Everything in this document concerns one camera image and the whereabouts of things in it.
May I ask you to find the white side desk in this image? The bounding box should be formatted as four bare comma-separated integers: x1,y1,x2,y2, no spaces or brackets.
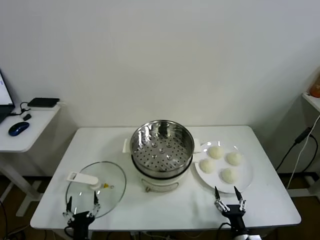
0,101,63,217

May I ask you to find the white round plate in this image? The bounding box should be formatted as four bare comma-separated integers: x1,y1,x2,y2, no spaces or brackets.
194,141,254,194

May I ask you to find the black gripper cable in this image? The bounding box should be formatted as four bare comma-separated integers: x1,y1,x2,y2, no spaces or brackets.
216,221,232,240

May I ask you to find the black cable with adapter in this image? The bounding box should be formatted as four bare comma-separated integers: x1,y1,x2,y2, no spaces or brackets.
275,126,318,174

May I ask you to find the thin black desk cable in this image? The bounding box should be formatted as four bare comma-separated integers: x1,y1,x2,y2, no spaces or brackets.
8,101,32,117

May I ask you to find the white electric cooker pot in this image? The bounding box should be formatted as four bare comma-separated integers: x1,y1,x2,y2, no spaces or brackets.
122,138,202,193

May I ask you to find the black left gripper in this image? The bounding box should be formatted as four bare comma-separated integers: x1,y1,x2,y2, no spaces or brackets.
62,190,102,228

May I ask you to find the white steamed baozi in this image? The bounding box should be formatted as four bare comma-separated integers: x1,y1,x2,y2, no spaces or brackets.
220,167,240,185
208,145,225,160
226,151,243,166
199,158,216,174

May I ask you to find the glass lid with white handle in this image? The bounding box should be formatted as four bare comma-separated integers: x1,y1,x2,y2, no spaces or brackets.
65,161,128,218

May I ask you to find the perforated steel steamer basket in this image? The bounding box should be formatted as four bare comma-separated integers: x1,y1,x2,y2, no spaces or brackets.
129,119,195,179

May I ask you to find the black laptop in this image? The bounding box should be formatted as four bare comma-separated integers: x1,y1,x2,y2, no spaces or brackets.
0,69,16,125

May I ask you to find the blue computer mouse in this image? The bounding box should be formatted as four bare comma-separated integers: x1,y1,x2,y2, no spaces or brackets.
8,121,30,137

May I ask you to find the white hanging cable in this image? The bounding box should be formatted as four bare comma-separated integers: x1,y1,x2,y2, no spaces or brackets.
286,133,316,190

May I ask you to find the flat black box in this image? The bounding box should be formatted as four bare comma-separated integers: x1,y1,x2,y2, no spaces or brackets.
27,97,60,108

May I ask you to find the orange bag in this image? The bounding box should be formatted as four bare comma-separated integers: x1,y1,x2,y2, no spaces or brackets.
309,74,320,98

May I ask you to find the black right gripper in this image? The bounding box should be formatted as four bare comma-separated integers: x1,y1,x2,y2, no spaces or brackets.
213,185,248,228

